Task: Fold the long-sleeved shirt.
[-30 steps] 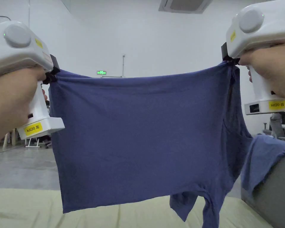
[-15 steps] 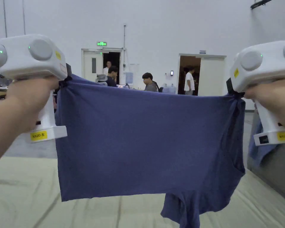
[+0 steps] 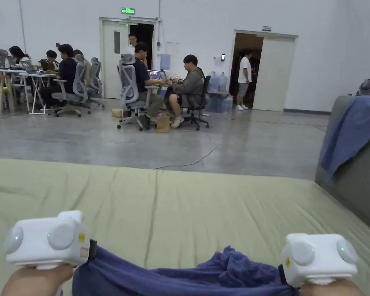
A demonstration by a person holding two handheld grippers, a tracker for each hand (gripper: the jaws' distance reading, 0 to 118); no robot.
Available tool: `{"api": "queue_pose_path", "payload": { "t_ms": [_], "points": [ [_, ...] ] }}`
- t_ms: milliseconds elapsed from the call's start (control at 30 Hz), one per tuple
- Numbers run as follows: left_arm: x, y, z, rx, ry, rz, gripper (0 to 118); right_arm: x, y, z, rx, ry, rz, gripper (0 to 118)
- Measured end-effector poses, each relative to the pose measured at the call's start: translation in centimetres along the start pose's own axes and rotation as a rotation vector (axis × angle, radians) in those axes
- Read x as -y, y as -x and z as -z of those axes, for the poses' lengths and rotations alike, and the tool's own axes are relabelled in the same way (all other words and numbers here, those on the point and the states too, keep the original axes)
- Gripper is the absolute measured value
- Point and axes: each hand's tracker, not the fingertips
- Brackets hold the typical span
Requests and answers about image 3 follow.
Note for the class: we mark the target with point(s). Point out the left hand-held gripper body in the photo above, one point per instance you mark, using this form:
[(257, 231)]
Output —
[(34, 246)]

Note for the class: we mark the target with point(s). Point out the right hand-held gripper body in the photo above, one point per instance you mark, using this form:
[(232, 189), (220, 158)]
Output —
[(320, 265)]

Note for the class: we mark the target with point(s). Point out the dark blue garment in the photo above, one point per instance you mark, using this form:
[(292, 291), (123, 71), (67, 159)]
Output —
[(172, 282)]

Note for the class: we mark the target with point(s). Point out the person's right hand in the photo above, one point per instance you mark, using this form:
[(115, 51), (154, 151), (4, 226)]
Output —
[(330, 290)]

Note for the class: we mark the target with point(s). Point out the person's left hand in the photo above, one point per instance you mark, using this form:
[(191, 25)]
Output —
[(30, 282)]

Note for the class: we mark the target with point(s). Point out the grey padded headboard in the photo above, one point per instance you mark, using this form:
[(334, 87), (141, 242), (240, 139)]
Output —
[(360, 182)]

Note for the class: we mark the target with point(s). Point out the blue cloth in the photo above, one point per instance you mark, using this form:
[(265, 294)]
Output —
[(351, 132)]

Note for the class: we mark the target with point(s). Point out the bed with pale green sheet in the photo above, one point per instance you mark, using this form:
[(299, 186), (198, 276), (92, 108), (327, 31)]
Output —
[(178, 209)]

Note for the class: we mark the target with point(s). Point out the small cardboard box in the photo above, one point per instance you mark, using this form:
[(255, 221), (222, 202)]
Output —
[(117, 113)]

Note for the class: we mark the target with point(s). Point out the group of people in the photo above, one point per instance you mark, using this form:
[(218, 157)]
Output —
[(18, 57)]

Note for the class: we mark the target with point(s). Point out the white double door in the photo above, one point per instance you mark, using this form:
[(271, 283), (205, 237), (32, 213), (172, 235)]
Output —
[(114, 61)]

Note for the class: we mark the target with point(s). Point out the stack of water jugs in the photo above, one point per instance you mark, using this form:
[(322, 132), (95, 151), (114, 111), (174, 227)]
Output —
[(219, 89)]

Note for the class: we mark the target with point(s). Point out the green exit sign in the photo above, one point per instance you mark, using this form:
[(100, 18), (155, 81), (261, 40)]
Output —
[(128, 11)]

